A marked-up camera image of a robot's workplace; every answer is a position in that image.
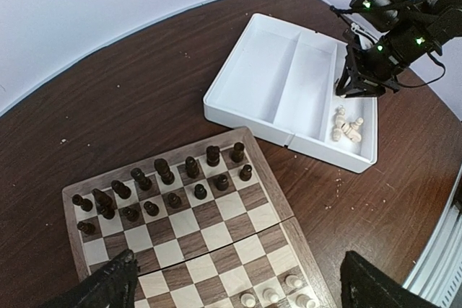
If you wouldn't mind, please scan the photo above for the white plastic tray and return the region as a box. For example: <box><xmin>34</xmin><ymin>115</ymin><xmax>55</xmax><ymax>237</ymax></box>
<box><xmin>203</xmin><ymin>14</ymin><xmax>378</xmax><ymax>173</ymax></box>

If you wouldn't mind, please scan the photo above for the white chess piece short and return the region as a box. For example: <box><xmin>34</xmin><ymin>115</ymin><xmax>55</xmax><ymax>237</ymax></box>
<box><xmin>284</xmin><ymin>275</ymin><xmax>303</xmax><ymax>289</ymax></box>

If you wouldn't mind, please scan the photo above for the dark king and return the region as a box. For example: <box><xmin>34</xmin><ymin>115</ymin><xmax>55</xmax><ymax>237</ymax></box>
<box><xmin>154</xmin><ymin>158</ymin><xmax>175</xmax><ymax>185</ymax></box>

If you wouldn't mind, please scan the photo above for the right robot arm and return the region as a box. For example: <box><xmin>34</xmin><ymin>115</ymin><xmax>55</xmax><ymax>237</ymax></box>
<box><xmin>331</xmin><ymin>0</ymin><xmax>461</xmax><ymax>98</ymax></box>

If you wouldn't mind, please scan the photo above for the dark pawn six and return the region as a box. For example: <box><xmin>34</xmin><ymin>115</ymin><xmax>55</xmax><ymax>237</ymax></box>
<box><xmin>193</xmin><ymin>184</ymin><xmax>207</xmax><ymax>200</ymax></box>

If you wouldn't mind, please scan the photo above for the dark queen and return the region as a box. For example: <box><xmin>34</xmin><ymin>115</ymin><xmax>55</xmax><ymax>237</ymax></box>
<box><xmin>131</xmin><ymin>167</ymin><xmax>152</xmax><ymax>191</ymax></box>

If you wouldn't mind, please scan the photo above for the wooden chess board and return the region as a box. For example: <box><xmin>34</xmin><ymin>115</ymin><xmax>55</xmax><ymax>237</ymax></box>
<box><xmin>62</xmin><ymin>127</ymin><xmax>335</xmax><ymax>307</ymax></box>

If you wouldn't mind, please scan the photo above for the dark knight right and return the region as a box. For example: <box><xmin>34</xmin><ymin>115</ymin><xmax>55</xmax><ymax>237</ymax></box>
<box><xmin>206</xmin><ymin>146</ymin><xmax>220</xmax><ymax>167</ymax></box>

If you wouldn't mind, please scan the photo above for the pile of white chess pieces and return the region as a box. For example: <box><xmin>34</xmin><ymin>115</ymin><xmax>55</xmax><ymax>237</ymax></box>
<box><xmin>331</xmin><ymin>106</ymin><xmax>364</xmax><ymax>144</ymax></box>

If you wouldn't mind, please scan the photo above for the dark pawn five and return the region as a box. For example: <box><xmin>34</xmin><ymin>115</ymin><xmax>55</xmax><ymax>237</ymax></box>
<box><xmin>167</xmin><ymin>193</ymin><xmax>182</xmax><ymax>209</ymax></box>

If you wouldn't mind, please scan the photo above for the dark knight left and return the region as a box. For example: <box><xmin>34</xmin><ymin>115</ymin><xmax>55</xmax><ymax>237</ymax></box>
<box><xmin>91</xmin><ymin>188</ymin><xmax>114</xmax><ymax>209</ymax></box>

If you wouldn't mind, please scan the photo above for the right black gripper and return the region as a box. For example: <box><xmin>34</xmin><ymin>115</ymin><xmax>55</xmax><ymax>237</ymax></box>
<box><xmin>335</xmin><ymin>43</ymin><xmax>404</xmax><ymax>98</ymax></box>

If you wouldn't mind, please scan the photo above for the white chess piece tall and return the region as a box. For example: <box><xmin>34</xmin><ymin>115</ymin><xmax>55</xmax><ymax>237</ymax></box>
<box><xmin>295</xmin><ymin>294</ymin><xmax>316</xmax><ymax>308</ymax></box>

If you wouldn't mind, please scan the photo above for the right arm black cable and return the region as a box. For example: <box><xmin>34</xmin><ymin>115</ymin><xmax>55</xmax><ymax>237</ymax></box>
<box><xmin>330</xmin><ymin>4</ymin><xmax>447</xmax><ymax>89</ymax></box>

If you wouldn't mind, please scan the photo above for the dark pawn four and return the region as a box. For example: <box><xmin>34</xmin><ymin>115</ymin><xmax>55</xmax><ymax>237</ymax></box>
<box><xmin>143</xmin><ymin>201</ymin><xmax>160</xmax><ymax>216</ymax></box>

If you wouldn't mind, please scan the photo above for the dark rook far left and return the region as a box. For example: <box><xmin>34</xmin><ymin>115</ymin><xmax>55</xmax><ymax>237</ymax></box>
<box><xmin>71</xmin><ymin>194</ymin><xmax>93</xmax><ymax>212</ymax></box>

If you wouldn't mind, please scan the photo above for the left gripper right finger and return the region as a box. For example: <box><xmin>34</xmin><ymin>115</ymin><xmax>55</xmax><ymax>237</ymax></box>
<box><xmin>341</xmin><ymin>251</ymin><xmax>433</xmax><ymax>308</ymax></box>

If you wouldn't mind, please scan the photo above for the white pawn second row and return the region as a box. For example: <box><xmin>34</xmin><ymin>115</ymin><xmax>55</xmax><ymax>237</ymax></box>
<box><xmin>263</xmin><ymin>288</ymin><xmax>280</xmax><ymax>304</ymax></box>

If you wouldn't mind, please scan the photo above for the dark bishop right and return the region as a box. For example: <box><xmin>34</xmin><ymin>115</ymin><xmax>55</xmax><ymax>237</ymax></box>
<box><xmin>185</xmin><ymin>156</ymin><xmax>200</xmax><ymax>179</ymax></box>

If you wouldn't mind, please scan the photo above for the dark pawn seven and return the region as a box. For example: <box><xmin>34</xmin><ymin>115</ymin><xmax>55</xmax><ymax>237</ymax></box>
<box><xmin>215</xmin><ymin>174</ymin><xmax>230</xmax><ymax>191</ymax></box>

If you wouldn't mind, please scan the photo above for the dark knight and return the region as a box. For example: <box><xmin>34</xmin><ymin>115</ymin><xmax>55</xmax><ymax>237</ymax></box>
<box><xmin>206</xmin><ymin>146</ymin><xmax>220</xmax><ymax>167</ymax></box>
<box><xmin>91</xmin><ymin>188</ymin><xmax>114</xmax><ymax>209</ymax></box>

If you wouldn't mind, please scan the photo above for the dark pawn one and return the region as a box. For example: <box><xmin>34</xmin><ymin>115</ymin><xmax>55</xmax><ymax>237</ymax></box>
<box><xmin>77</xmin><ymin>221</ymin><xmax>96</xmax><ymax>236</ymax></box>

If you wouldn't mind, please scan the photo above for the dark pawn eight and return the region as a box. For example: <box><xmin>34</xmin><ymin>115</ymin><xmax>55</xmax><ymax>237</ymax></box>
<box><xmin>239</xmin><ymin>164</ymin><xmax>253</xmax><ymax>182</ymax></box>

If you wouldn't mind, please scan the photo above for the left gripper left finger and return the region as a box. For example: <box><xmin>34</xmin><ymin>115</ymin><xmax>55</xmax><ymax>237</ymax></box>
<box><xmin>41</xmin><ymin>250</ymin><xmax>138</xmax><ymax>308</ymax></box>

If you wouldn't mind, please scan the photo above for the dark bishop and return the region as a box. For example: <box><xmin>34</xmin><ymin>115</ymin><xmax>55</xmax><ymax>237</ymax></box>
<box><xmin>111</xmin><ymin>180</ymin><xmax>131</xmax><ymax>200</ymax></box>
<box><xmin>185</xmin><ymin>156</ymin><xmax>200</xmax><ymax>179</ymax></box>

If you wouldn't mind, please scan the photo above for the dark pawn two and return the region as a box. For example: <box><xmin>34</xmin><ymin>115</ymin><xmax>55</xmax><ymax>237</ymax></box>
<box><xmin>98</xmin><ymin>206</ymin><xmax>116</xmax><ymax>220</ymax></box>

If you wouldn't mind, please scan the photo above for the dark bishop left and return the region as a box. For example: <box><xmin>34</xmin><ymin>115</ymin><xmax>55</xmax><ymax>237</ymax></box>
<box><xmin>111</xmin><ymin>180</ymin><xmax>131</xmax><ymax>200</ymax></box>

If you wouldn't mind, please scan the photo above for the front aluminium rail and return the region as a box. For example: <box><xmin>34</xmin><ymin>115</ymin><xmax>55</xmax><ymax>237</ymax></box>
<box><xmin>403</xmin><ymin>173</ymin><xmax>461</xmax><ymax>307</ymax></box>

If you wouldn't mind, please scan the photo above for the dark pawn three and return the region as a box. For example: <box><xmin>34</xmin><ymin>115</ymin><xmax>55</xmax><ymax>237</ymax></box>
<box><xmin>122</xmin><ymin>207</ymin><xmax>139</xmax><ymax>222</ymax></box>

